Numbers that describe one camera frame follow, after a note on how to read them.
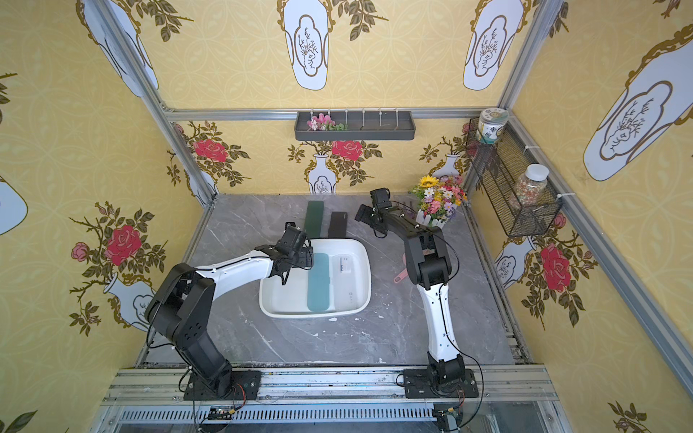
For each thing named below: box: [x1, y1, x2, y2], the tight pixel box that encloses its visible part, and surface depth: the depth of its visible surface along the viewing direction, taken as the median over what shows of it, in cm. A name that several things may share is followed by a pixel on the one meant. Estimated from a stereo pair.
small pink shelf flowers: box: [306, 112, 345, 131], surface depth 89 cm
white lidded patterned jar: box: [476, 107, 509, 145], surface depth 87 cm
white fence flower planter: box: [411, 175, 472, 229], surface depth 100 cm
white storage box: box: [258, 238, 372, 319], surface depth 94 cm
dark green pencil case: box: [304, 200, 324, 239], surface depth 115 cm
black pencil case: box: [327, 211, 348, 238], surface depth 112 cm
